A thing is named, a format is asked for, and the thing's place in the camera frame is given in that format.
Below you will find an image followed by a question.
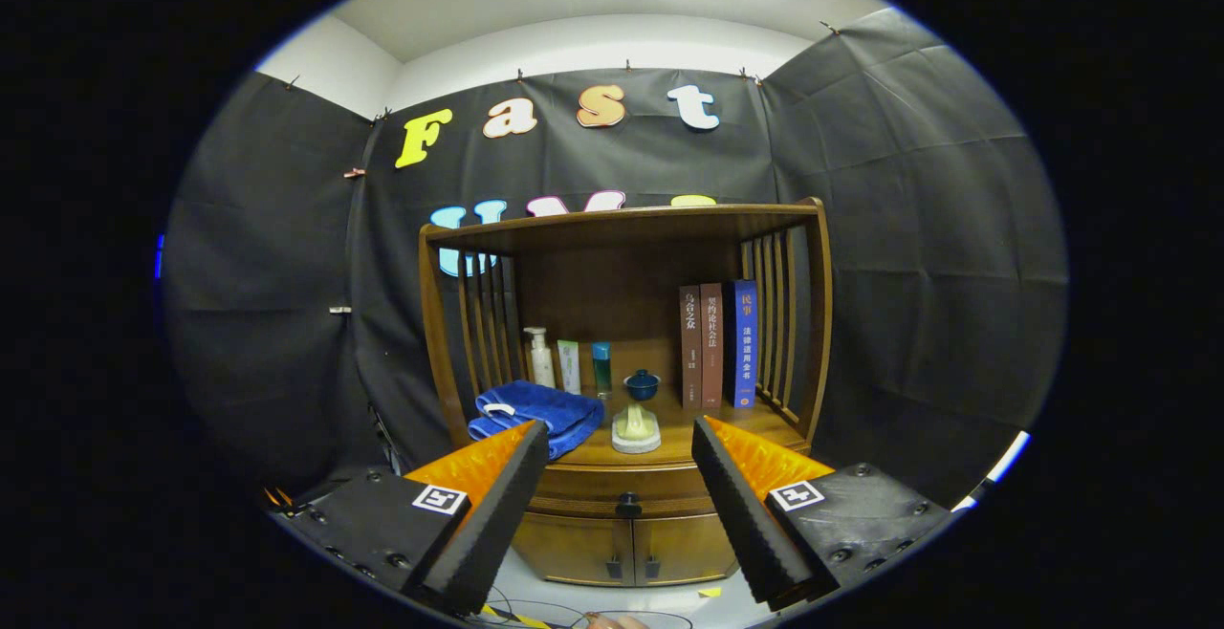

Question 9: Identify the white pump bottle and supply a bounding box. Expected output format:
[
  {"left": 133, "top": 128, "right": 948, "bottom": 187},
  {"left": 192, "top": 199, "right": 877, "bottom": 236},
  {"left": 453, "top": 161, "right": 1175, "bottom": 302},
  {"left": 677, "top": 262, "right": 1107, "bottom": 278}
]
[{"left": 523, "top": 327, "right": 557, "bottom": 389}]

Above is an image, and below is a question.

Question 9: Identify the wooden drawer with black knob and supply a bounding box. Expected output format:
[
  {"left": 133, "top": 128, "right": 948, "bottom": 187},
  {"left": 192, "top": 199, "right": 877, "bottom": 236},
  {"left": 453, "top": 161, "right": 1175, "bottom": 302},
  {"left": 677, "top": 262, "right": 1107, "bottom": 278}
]
[{"left": 521, "top": 490, "right": 737, "bottom": 523}]

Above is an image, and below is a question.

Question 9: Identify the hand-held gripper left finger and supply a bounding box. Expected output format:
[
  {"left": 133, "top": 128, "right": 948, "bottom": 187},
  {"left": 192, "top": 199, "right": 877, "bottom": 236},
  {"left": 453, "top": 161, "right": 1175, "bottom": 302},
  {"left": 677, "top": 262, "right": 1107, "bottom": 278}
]
[{"left": 277, "top": 420, "right": 551, "bottom": 616}]

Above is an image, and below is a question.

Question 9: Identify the black floor cable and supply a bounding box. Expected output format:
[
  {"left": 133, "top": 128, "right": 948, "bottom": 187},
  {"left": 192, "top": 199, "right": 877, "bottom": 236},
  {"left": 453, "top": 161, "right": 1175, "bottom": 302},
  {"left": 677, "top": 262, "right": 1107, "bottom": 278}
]
[{"left": 483, "top": 586, "right": 694, "bottom": 629}]

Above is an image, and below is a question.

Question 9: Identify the wooden countertop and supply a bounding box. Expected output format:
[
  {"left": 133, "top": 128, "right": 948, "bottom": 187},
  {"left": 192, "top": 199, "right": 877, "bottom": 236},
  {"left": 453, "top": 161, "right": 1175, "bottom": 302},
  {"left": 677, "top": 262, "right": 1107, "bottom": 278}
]
[{"left": 469, "top": 390, "right": 809, "bottom": 469}]

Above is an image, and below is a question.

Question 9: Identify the folded blue towel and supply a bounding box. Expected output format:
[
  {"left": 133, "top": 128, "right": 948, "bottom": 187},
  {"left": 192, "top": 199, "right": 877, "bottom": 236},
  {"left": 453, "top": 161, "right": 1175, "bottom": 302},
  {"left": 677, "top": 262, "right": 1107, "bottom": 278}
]
[{"left": 467, "top": 380, "right": 605, "bottom": 461}]

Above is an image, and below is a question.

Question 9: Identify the pale yellow brush white base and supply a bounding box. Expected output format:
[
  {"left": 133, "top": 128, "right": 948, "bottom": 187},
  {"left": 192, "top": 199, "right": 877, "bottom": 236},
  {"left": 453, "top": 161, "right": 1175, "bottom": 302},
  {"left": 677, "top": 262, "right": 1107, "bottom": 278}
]
[{"left": 612, "top": 403, "right": 663, "bottom": 455}]

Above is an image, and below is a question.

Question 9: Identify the black backdrop cloth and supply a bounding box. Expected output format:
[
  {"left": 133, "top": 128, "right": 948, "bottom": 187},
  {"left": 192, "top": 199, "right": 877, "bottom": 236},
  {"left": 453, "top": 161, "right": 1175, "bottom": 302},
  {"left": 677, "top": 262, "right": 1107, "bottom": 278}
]
[{"left": 161, "top": 8, "right": 1070, "bottom": 510}]

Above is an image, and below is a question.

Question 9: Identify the wooden cabinet with shelf frame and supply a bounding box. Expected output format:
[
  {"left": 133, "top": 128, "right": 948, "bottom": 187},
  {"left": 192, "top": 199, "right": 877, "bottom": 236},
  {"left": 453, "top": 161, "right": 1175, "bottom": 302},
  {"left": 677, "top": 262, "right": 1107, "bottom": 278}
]
[{"left": 418, "top": 197, "right": 833, "bottom": 587}]

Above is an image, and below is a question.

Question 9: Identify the reddish brown book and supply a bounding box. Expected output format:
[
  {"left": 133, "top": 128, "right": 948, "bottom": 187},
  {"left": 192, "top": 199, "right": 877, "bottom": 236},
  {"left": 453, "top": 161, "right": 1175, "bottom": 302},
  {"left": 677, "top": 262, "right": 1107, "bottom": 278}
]
[{"left": 700, "top": 283, "right": 725, "bottom": 410}]

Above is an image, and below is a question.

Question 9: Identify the blue book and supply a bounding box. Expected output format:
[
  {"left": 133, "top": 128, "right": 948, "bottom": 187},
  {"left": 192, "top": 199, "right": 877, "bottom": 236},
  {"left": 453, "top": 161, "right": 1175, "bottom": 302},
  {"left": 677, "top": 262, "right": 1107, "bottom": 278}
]
[{"left": 722, "top": 279, "right": 759, "bottom": 409}]

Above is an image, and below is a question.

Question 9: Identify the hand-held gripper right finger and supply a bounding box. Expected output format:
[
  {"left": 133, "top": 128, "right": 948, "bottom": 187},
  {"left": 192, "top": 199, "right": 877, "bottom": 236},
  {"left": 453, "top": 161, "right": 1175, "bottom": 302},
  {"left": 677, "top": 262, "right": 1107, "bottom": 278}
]
[{"left": 691, "top": 416, "right": 952, "bottom": 611}]

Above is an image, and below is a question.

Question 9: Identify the dark brown book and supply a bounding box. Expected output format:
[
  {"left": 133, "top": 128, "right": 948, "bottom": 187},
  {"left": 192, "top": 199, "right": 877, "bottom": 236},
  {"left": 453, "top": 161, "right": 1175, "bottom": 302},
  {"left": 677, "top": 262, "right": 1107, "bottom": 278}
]
[{"left": 679, "top": 285, "right": 704, "bottom": 410}]

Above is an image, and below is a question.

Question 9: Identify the wooden cabinet door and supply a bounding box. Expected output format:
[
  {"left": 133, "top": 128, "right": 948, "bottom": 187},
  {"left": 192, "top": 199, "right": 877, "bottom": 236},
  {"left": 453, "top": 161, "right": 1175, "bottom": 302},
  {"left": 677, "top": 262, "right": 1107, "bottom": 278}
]
[
  {"left": 631, "top": 512, "right": 739, "bottom": 584},
  {"left": 512, "top": 512, "right": 635, "bottom": 584}
]

